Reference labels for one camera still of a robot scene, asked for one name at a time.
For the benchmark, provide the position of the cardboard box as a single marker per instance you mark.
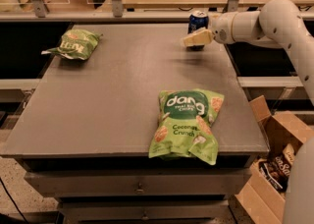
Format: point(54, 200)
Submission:
point(264, 195)

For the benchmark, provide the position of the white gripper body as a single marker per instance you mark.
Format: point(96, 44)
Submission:
point(223, 28)

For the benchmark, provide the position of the green dang chips bag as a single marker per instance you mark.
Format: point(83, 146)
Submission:
point(185, 121)

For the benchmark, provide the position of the dark snack bag in box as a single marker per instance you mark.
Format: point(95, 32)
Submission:
point(276, 170)

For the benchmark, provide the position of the lower grey drawer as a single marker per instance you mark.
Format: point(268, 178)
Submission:
point(144, 210)

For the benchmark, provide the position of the blue pepsi can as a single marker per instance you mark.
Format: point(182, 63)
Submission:
point(198, 19)

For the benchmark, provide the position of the small green snack bag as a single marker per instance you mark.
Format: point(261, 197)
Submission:
point(76, 44)

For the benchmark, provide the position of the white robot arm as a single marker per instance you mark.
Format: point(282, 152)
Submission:
point(277, 24)

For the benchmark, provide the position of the grey drawer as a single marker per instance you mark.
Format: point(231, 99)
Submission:
point(139, 182)
point(144, 210)

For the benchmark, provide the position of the upper grey drawer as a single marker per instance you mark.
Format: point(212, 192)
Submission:
point(139, 182)

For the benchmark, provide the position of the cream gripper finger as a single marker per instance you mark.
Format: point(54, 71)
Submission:
point(202, 36)

